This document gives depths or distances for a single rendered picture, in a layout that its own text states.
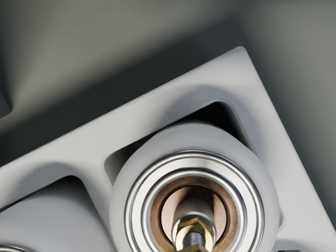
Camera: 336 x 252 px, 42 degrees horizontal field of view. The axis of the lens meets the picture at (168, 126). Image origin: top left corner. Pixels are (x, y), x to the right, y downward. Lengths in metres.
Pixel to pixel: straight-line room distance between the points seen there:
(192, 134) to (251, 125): 0.08
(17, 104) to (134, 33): 0.15
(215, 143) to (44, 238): 0.11
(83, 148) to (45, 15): 0.24
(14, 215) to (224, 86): 0.16
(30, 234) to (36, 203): 0.05
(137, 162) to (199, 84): 0.09
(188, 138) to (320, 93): 0.29
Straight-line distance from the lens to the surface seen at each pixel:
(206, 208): 0.23
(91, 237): 0.30
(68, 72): 0.51
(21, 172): 0.33
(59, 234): 0.27
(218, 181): 0.24
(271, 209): 0.25
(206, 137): 0.24
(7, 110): 0.52
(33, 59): 0.52
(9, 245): 0.26
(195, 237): 0.20
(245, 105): 0.31
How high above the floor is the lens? 0.49
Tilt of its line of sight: 86 degrees down
